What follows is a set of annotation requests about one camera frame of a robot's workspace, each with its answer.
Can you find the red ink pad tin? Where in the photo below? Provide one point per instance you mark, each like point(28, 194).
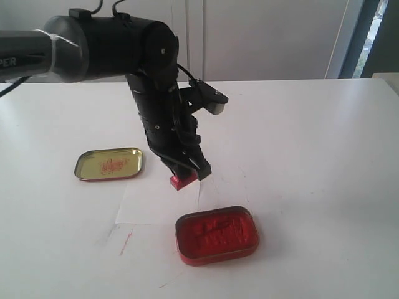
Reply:
point(216, 235)

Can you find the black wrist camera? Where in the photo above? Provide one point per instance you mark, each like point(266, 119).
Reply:
point(201, 95)

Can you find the white side table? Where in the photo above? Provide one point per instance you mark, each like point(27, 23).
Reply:
point(391, 78)

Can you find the gold tin lid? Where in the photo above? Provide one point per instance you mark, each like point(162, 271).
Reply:
point(109, 164)

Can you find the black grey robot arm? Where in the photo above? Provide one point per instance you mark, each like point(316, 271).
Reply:
point(81, 47)

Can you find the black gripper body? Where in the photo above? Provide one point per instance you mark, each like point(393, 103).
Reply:
point(169, 127)

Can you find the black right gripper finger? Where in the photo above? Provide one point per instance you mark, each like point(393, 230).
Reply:
point(203, 168)

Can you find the white paper sheet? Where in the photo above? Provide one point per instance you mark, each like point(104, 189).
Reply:
point(147, 202)

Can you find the dark window frame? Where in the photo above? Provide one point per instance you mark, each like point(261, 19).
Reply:
point(383, 55)

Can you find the white cabinet doors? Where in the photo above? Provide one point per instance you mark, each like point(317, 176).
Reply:
point(230, 40)

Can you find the red rubber stamp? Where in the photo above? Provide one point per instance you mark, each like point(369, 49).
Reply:
point(179, 184)

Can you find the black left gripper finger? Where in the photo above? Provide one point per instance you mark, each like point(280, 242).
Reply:
point(181, 168)

